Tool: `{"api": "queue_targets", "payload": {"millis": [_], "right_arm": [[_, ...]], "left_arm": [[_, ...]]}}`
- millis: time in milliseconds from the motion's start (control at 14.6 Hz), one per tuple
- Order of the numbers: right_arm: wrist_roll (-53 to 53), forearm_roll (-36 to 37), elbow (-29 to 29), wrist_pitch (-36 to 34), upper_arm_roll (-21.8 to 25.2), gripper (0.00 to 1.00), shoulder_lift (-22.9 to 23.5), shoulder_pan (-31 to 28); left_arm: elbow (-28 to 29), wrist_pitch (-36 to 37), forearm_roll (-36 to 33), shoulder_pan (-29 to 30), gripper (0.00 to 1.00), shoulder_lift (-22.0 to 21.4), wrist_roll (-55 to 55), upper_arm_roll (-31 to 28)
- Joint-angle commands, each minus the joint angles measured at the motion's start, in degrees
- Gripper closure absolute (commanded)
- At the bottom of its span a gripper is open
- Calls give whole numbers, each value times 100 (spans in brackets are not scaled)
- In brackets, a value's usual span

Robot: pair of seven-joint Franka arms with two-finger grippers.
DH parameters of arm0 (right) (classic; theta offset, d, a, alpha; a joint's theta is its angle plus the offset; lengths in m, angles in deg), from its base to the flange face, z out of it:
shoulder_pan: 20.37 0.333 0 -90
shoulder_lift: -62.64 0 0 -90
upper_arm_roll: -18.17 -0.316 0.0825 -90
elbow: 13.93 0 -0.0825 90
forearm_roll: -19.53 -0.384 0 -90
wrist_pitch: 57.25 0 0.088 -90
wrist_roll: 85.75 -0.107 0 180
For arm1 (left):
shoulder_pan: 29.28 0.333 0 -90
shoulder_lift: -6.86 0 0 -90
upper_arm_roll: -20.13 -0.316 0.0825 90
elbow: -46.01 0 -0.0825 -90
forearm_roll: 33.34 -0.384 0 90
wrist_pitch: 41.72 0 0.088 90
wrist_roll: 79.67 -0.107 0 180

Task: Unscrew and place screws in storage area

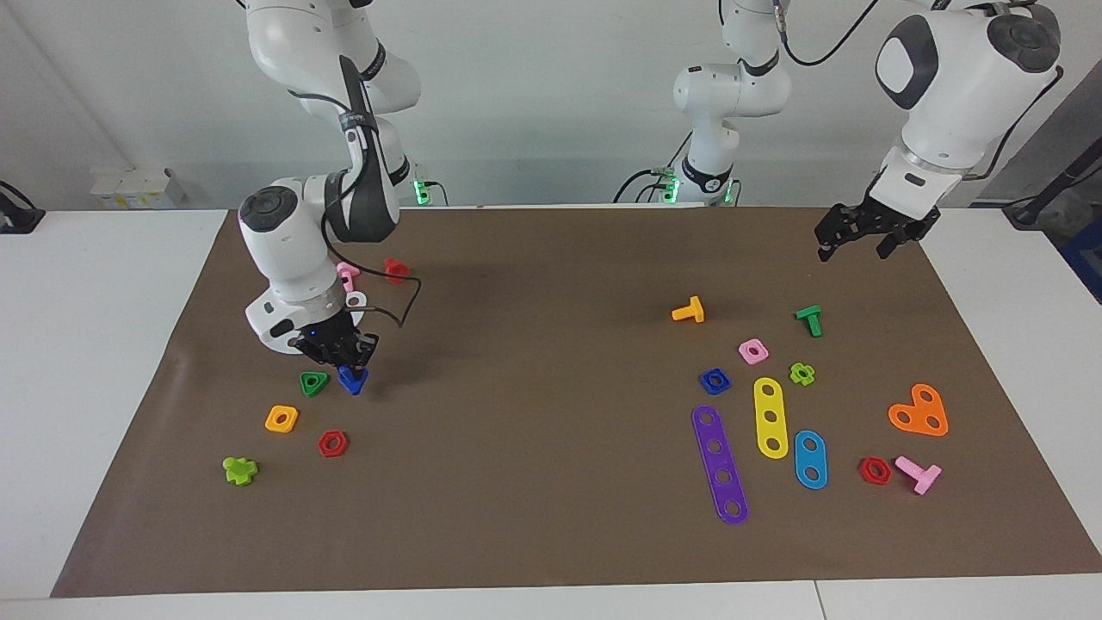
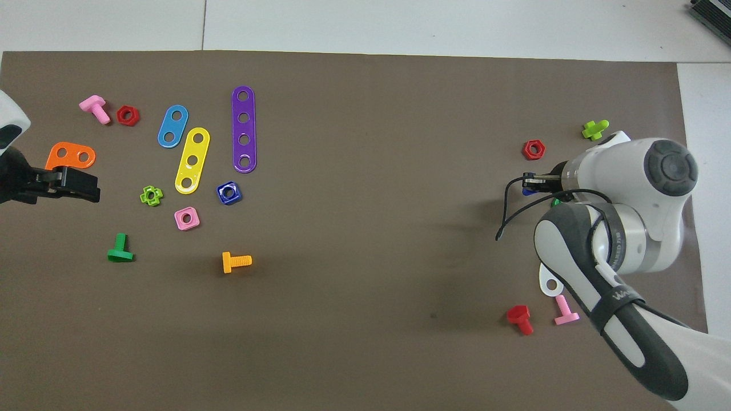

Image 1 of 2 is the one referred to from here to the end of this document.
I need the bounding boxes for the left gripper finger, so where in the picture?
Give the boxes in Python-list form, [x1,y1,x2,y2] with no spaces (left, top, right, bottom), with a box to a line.
[876,214,942,259]
[816,207,860,262]

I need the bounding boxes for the black stand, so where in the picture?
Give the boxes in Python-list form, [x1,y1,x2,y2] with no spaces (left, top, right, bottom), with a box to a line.
[1003,142,1102,230]

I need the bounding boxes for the blue crate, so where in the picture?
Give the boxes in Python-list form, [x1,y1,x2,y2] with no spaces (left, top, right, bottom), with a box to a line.
[1062,215,1102,304]

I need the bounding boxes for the orange heart-shaped plate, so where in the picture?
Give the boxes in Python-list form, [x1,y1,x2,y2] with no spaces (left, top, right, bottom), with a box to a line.
[888,383,950,437]

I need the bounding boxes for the yellow three-hole strip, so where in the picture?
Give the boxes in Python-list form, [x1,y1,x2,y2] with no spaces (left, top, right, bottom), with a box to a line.
[753,377,789,460]

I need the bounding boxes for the brown table mat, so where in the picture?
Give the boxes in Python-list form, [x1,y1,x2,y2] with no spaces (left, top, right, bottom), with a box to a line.
[50,205,1102,598]

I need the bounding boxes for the blue two-hole strip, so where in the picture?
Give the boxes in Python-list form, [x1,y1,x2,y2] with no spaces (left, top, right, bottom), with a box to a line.
[794,430,828,490]

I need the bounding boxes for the large pink plastic screw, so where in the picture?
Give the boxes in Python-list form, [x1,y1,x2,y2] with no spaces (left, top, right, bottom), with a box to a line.
[895,456,943,496]

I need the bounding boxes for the white boxes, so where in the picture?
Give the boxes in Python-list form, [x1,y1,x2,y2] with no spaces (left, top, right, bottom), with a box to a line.
[90,167,187,211]

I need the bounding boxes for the purple four-hole strip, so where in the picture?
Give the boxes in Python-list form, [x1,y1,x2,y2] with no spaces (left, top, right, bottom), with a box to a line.
[691,405,750,526]

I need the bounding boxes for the black clamp device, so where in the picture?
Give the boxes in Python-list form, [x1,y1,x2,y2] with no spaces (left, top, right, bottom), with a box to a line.
[0,179,46,236]

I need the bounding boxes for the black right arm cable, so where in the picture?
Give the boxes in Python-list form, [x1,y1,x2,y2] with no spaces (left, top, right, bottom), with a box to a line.
[320,90,423,329]

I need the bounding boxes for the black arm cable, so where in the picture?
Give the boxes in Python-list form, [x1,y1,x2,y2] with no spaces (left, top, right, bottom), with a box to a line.
[771,0,1066,182]
[320,90,423,329]

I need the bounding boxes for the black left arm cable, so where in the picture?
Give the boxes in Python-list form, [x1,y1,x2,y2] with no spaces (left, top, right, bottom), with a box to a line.
[771,0,1066,182]

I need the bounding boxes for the black base cable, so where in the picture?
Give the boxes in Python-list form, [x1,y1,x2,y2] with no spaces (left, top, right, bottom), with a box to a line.
[613,167,683,206]

